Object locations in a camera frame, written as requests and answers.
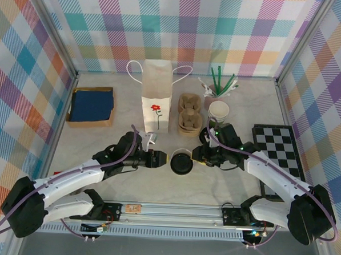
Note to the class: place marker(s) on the green paper coffee cup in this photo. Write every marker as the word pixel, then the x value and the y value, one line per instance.
pixel 182 149

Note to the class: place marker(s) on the white flower paper bag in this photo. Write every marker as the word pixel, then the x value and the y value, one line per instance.
pixel 155 115

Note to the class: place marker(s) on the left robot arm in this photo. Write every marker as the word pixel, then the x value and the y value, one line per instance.
pixel 23 208

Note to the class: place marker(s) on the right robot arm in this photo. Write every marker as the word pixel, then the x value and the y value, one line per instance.
pixel 308 220

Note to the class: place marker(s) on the orange paper tag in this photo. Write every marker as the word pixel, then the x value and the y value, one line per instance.
pixel 133 209

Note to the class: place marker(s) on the pink straw holder cup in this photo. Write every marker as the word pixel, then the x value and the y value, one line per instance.
pixel 209 100

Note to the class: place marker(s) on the black grey checkerboard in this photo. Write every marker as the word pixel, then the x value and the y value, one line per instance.
pixel 275 138

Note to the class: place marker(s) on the cardboard napkin tray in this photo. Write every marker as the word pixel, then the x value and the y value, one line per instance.
pixel 82 124

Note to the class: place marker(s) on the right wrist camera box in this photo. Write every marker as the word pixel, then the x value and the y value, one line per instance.
pixel 208 139

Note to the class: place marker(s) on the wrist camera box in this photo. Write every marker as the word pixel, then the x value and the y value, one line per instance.
pixel 148 139
pixel 208 139

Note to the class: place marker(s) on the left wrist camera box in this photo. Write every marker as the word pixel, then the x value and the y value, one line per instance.
pixel 148 139

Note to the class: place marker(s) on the aluminium frame rail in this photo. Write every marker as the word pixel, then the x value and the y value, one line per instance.
pixel 177 215

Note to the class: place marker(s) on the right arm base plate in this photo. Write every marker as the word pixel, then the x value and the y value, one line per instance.
pixel 230 216

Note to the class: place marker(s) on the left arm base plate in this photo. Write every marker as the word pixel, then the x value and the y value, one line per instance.
pixel 113 211

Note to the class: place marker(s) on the aluminium frame post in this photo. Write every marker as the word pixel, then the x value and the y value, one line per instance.
pixel 306 40
pixel 54 27

